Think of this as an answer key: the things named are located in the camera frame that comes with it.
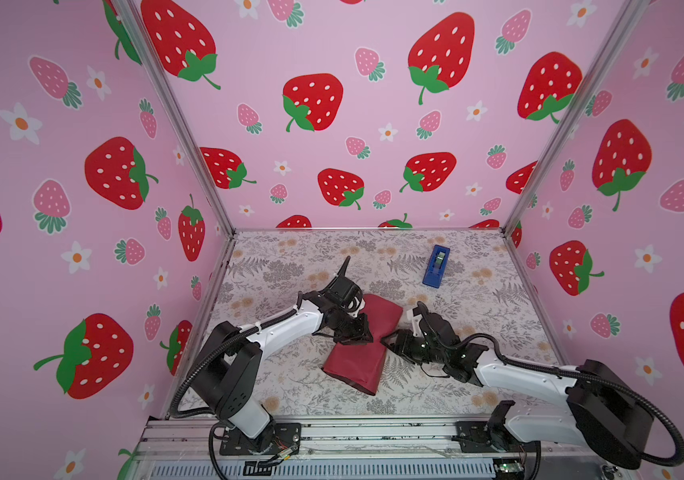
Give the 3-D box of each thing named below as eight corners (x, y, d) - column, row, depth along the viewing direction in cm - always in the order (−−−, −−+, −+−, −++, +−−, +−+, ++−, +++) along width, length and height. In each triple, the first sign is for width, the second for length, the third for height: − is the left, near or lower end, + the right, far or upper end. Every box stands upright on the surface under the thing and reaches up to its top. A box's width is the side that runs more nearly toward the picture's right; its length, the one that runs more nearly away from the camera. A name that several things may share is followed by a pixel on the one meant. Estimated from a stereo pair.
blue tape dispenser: (421, 283, 107) (425, 271, 102) (429, 256, 116) (433, 243, 110) (439, 289, 106) (444, 276, 100) (446, 260, 114) (451, 248, 108)
